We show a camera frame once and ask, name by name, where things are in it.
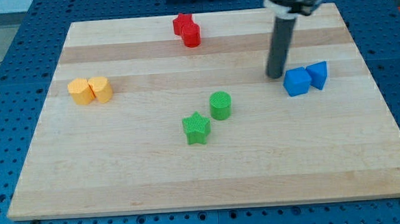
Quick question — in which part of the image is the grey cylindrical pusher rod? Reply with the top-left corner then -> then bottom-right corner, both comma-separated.
266,16 -> 296,79

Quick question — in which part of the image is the blue triangle block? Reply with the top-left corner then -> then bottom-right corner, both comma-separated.
305,61 -> 328,90

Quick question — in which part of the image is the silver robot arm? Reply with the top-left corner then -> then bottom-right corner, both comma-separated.
264,0 -> 323,79

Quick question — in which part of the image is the blue cube block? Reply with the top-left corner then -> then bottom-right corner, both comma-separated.
284,67 -> 312,97

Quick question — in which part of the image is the red cylinder block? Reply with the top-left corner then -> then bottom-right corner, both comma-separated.
181,23 -> 201,48

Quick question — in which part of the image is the green cylinder block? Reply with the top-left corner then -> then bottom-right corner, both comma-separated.
209,91 -> 232,121

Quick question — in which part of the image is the red star block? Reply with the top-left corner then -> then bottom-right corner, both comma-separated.
172,13 -> 192,36

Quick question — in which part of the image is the green star block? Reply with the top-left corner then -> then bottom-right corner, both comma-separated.
182,112 -> 211,145

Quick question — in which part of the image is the yellow half-round block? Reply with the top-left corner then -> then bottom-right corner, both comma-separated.
88,76 -> 113,103

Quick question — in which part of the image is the wooden board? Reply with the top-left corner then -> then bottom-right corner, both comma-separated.
7,3 -> 400,221

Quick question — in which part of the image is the yellow hexagon block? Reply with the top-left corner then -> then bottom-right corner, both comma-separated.
67,78 -> 95,105

